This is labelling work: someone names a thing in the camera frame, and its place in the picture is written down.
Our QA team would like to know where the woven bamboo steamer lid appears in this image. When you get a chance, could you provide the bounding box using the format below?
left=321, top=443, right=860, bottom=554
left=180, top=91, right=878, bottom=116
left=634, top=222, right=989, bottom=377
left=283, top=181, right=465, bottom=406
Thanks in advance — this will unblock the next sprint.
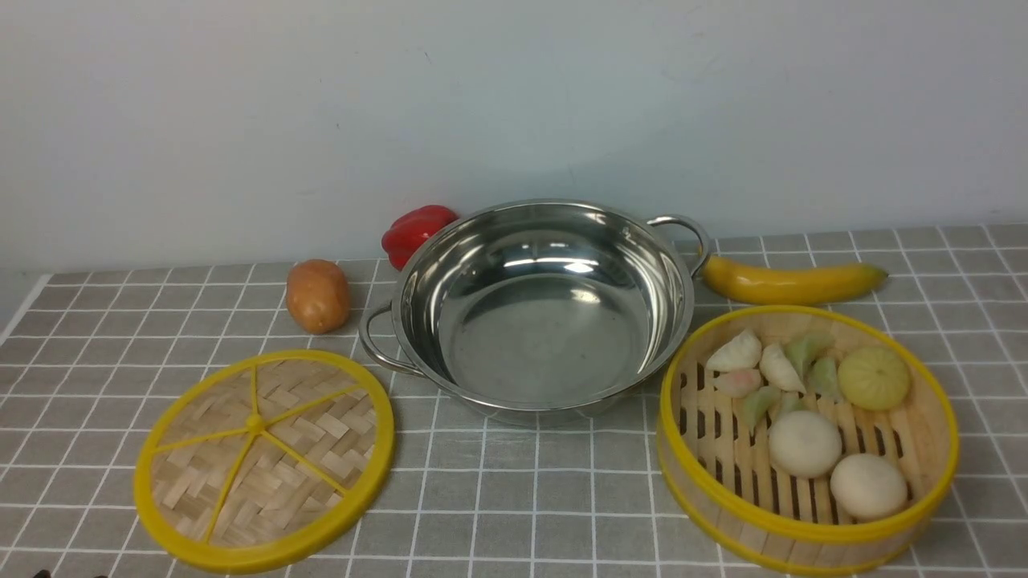
left=133, top=350, right=397, bottom=575

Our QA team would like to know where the bamboo steamer basket yellow rim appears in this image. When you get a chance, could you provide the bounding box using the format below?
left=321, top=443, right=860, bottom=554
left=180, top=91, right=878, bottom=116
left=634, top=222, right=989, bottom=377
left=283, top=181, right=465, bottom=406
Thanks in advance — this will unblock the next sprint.
left=657, top=306, right=961, bottom=577

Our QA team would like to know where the stainless steel pot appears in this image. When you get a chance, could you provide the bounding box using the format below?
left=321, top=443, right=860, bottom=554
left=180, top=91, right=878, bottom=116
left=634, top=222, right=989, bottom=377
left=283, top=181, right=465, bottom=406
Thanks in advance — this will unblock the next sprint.
left=359, top=200, right=712, bottom=427

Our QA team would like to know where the green dumpling top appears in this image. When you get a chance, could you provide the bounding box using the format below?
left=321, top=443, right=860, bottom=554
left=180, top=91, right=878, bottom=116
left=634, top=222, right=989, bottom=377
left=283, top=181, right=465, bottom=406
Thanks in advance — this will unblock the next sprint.
left=783, top=332, right=834, bottom=380

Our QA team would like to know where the green dumpling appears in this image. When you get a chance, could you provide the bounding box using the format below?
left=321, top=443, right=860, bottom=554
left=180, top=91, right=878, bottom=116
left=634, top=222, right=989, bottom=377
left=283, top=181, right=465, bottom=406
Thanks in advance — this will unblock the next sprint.
left=739, top=385, right=782, bottom=435
left=783, top=332, right=834, bottom=380
left=806, top=357, right=845, bottom=403

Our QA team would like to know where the grey checked tablecloth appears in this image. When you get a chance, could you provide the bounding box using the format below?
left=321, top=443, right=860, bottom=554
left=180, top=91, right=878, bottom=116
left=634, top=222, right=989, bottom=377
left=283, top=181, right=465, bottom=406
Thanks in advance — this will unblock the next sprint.
left=1, top=222, right=1027, bottom=577

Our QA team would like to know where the brown potato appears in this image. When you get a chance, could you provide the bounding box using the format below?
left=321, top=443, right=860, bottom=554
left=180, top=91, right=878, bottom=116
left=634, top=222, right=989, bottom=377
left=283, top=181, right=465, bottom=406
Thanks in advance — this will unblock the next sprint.
left=285, top=259, right=350, bottom=334

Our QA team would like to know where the red bell pepper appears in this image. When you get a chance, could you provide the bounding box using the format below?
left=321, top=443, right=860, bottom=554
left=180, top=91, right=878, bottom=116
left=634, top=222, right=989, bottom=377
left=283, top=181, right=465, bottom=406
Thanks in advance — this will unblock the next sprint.
left=381, top=205, right=458, bottom=270

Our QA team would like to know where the pink dumpling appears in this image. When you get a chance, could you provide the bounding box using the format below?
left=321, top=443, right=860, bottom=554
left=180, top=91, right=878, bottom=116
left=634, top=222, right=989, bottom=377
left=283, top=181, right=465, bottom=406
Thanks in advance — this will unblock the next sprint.
left=712, top=367, right=763, bottom=399

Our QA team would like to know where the green dumpling lower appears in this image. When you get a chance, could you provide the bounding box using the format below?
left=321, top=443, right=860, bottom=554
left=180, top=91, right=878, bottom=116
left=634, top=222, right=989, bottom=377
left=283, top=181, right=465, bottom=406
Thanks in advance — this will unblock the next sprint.
left=739, top=385, right=782, bottom=435

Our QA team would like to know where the white dumpling upper left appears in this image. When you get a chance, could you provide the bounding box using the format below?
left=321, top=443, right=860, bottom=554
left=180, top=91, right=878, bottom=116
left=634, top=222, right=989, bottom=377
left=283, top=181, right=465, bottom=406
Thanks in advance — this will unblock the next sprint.
left=705, top=328, right=763, bottom=373

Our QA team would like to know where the white dumpling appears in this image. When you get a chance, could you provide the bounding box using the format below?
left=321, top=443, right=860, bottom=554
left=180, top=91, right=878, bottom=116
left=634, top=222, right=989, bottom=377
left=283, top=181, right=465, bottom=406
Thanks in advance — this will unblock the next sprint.
left=759, top=344, right=806, bottom=394
left=705, top=328, right=763, bottom=373

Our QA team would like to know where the yellow banana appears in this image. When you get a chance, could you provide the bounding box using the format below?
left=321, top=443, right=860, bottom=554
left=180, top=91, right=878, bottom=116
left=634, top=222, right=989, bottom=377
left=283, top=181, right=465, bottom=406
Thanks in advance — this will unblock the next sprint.
left=701, top=256, right=889, bottom=306

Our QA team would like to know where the white dumpling centre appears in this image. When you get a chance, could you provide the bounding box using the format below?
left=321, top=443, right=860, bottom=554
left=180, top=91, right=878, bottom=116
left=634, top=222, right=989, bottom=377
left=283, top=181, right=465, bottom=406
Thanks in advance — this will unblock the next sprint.
left=759, top=344, right=806, bottom=394

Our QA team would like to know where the white round bun left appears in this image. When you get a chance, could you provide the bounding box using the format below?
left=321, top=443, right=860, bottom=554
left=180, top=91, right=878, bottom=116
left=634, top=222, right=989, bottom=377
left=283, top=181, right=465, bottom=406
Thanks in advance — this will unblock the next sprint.
left=768, top=410, right=843, bottom=478

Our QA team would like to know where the white round bun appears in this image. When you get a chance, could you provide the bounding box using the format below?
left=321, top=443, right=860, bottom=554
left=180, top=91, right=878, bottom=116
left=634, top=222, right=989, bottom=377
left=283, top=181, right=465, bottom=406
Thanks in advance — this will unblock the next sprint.
left=768, top=410, right=843, bottom=478
left=830, top=454, right=909, bottom=522

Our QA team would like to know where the green dumpling right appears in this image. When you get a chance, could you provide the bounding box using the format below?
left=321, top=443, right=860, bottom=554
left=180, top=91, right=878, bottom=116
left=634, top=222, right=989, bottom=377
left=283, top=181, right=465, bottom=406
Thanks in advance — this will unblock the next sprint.
left=806, top=357, right=845, bottom=403

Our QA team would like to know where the white round bun right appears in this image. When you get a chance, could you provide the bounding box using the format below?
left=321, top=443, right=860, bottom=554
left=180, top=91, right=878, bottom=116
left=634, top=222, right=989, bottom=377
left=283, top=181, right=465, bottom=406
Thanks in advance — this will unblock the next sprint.
left=830, top=454, right=909, bottom=522

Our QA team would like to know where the yellow-green round bun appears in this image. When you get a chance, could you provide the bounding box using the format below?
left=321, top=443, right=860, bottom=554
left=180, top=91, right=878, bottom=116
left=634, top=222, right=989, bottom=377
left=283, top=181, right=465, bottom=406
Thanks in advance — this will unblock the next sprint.
left=838, top=345, right=912, bottom=411

